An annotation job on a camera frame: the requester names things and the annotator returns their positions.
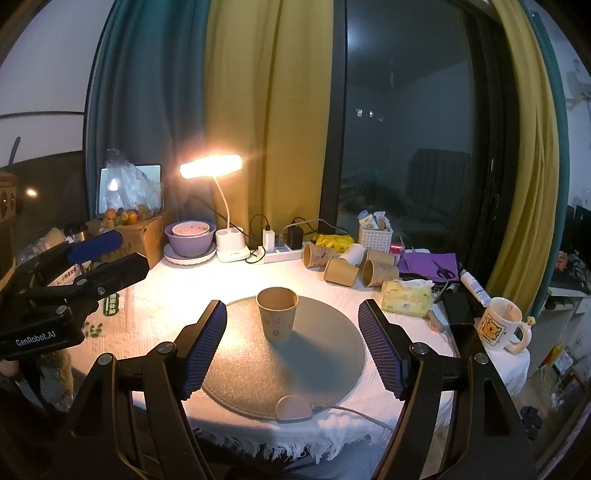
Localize brown paper cup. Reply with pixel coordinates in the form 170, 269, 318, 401
366, 248, 398, 267
323, 256, 360, 285
302, 242, 339, 270
256, 287, 300, 343
361, 259, 400, 287

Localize white tube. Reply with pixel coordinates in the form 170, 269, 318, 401
459, 270, 491, 306

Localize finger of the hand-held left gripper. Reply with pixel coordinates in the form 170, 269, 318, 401
18, 252, 151, 324
14, 230, 124, 278

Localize white power strip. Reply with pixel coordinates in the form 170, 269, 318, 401
249, 244, 306, 264

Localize yellow packet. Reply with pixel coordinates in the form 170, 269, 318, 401
313, 233, 355, 253

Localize white paper cup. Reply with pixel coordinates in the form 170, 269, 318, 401
339, 243, 367, 267

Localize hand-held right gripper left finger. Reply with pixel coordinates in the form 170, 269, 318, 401
65, 300, 228, 480

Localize white desk lamp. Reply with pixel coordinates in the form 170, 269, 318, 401
179, 154, 250, 263

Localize white plate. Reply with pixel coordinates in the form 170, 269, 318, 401
163, 241, 218, 267

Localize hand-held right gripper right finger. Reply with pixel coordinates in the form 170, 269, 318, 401
358, 299, 539, 480

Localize purple bowl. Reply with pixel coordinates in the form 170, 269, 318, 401
165, 220, 217, 257

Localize round grey mat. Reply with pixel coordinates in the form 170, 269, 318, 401
201, 295, 367, 421

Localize black slippers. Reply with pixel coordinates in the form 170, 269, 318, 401
519, 405, 546, 440

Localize teal curtain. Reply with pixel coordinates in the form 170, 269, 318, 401
83, 0, 211, 222

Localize white cartoon mug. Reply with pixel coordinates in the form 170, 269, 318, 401
475, 296, 533, 356

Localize tablet screen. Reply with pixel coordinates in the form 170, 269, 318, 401
98, 163, 164, 216

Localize pink mat controller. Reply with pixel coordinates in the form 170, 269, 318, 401
275, 394, 315, 422

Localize black window frame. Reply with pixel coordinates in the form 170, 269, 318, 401
320, 0, 348, 238

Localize black phone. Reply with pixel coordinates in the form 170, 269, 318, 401
441, 290, 476, 325

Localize white plastic basket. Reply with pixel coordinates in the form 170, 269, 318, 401
358, 223, 393, 253

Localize purple cloth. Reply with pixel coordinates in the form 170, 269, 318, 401
396, 252, 461, 284

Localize yellow green tissue pack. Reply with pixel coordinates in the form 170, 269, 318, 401
380, 279, 434, 318

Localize yellow curtain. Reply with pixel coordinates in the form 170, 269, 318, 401
485, 0, 561, 305
203, 0, 335, 241

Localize cardboard box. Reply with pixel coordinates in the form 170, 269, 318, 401
85, 214, 168, 271

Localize clear plastic bag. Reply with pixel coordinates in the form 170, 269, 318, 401
100, 148, 163, 219

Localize white controller cable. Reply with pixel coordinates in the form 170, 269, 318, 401
311, 403, 396, 435

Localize green printed paper towel pack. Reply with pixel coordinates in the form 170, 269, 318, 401
85, 290, 126, 340

